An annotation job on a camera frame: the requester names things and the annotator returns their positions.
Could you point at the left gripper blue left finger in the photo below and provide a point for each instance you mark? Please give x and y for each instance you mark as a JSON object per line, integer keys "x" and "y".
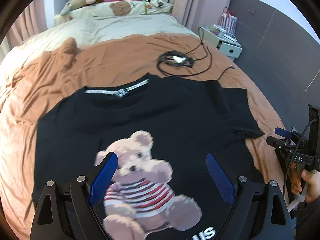
{"x": 100, "y": 177}

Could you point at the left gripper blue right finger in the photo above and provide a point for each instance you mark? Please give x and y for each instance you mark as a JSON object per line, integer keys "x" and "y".
{"x": 220, "y": 179}

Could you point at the black teddy bear t-shirt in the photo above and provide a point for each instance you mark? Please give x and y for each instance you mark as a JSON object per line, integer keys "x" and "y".
{"x": 162, "y": 130}

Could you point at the right hand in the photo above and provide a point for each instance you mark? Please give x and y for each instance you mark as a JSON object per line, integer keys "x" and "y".
{"x": 309, "y": 177}

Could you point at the brown bed blanket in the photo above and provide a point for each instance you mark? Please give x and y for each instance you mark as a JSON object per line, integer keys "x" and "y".
{"x": 31, "y": 89}

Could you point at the white bedside drawer cabinet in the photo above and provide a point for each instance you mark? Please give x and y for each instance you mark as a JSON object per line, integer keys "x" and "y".
{"x": 225, "y": 44}

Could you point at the striped gift bag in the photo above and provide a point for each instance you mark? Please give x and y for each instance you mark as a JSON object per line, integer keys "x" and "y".
{"x": 228, "y": 21}

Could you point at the bear print pillow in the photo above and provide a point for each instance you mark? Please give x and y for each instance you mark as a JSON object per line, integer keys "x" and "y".
{"x": 115, "y": 9}

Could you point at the cream plush toy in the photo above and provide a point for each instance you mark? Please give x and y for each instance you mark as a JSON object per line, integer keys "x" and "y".
{"x": 75, "y": 4}

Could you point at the pink curtain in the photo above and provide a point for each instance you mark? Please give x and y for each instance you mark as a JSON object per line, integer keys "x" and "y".
{"x": 198, "y": 13}

